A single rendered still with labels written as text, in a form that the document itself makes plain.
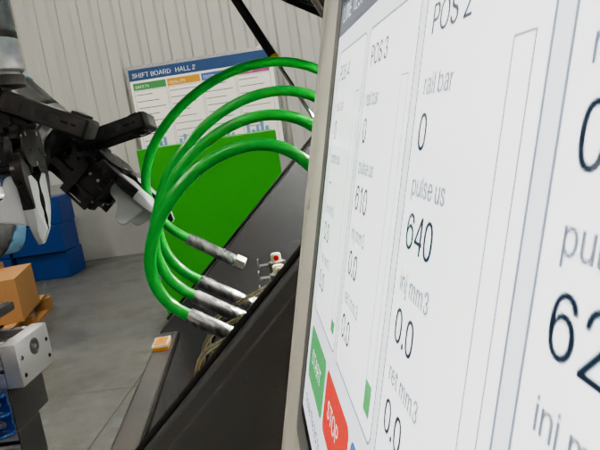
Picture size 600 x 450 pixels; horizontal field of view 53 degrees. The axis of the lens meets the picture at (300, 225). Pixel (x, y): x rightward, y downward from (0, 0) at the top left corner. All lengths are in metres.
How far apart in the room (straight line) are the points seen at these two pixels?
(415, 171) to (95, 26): 7.80
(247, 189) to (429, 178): 4.04
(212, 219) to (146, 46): 3.87
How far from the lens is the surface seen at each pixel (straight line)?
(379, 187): 0.24
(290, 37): 7.45
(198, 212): 4.24
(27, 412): 1.42
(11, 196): 0.83
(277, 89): 0.83
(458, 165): 0.16
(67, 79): 8.04
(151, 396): 1.01
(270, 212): 1.24
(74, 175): 0.96
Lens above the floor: 1.34
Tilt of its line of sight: 10 degrees down
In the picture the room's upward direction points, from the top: 8 degrees counter-clockwise
